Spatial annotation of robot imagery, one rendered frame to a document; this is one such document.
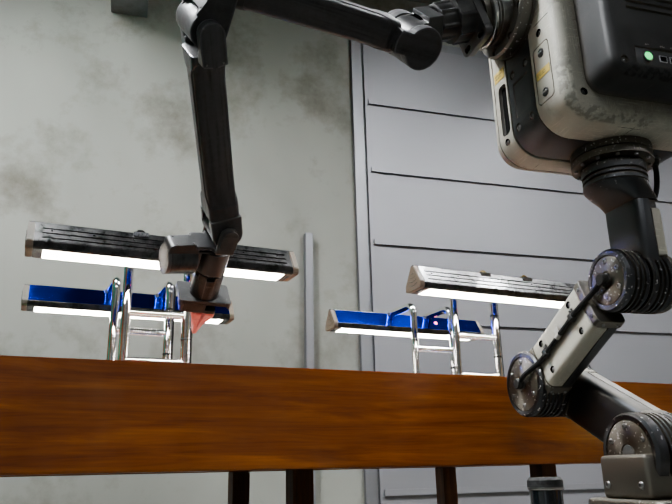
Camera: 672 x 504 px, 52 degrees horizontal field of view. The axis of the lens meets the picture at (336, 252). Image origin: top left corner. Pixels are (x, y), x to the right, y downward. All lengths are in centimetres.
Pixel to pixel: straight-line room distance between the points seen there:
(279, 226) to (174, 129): 80
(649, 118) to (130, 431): 101
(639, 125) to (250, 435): 86
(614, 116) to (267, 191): 286
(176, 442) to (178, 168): 275
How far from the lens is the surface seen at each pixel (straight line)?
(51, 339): 360
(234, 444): 127
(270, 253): 170
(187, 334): 177
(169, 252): 127
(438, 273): 191
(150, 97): 406
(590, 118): 121
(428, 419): 144
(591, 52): 123
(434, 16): 126
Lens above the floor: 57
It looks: 18 degrees up
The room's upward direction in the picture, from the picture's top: 1 degrees counter-clockwise
